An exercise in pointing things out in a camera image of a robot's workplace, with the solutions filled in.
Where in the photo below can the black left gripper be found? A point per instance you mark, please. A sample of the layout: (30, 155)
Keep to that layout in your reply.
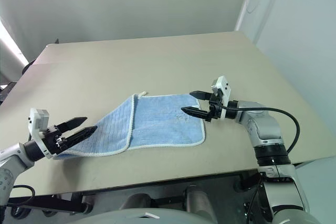
(53, 141)

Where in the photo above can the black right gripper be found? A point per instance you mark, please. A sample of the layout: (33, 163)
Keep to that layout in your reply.
(215, 111)

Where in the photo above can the blue microfiber cloth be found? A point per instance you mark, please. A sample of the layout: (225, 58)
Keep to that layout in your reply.
(162, 119)

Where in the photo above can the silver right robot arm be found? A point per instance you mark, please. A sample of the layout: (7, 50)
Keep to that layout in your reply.
(262, 127)

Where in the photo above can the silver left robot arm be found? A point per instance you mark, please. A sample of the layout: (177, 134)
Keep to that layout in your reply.
(15, 158)

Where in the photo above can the black equipment piece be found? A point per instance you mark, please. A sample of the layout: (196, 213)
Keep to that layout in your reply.
(6, 91)

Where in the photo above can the small dark grey rounded shape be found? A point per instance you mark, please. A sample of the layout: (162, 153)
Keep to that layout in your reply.
(136, 201)

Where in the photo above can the large dark grey rounded shape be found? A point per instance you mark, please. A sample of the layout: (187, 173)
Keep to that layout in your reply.
(197, 199)

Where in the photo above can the grey robot torso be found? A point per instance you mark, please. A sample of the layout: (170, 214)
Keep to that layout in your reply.
(118, 216)

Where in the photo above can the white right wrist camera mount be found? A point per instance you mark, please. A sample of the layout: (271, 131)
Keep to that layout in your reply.
(222, 83)

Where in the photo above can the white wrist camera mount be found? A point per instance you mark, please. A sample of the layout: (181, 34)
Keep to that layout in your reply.
(222, 83)
(39, 119)

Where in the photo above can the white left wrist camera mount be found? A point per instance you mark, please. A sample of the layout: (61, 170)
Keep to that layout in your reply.
(39, 119)

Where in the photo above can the black table frame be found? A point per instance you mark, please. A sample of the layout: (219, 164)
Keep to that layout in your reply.
(65, 205)

